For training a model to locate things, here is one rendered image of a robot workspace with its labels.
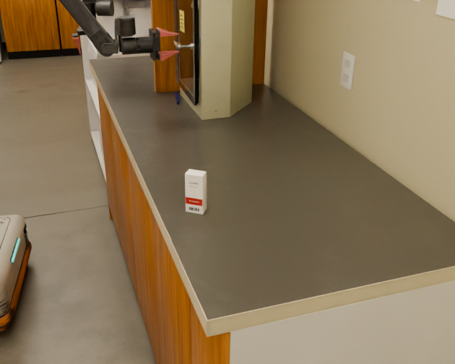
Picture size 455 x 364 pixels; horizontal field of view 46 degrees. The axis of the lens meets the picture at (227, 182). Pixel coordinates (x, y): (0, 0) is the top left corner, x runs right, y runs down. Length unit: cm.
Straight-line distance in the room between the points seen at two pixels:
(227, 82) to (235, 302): 107
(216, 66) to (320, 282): 102
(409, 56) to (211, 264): 81
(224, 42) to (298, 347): 113
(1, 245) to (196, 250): 151
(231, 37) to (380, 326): 112
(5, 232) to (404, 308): 193
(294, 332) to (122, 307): 152
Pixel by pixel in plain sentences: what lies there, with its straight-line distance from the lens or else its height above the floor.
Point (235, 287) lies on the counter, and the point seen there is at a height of 94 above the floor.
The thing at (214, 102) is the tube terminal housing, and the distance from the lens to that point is 198.
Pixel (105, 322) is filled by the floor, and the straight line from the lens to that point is 251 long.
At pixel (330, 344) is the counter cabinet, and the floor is 80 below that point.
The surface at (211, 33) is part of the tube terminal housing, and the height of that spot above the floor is 125.
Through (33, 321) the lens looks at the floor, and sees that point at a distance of 259.
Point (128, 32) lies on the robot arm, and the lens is 193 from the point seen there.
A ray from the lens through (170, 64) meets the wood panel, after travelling 229.
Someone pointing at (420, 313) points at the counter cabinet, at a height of 83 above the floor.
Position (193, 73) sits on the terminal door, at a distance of 196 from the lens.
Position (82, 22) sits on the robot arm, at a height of 128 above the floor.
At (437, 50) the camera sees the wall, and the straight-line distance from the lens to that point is 151.
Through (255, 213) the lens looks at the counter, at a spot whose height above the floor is 94.
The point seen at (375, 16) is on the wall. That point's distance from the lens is 174.
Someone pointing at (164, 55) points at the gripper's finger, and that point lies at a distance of 197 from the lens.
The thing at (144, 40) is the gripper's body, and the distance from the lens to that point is 196.
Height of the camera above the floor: 163
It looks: 27 degrees down
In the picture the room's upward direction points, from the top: 1 degrees clockwise
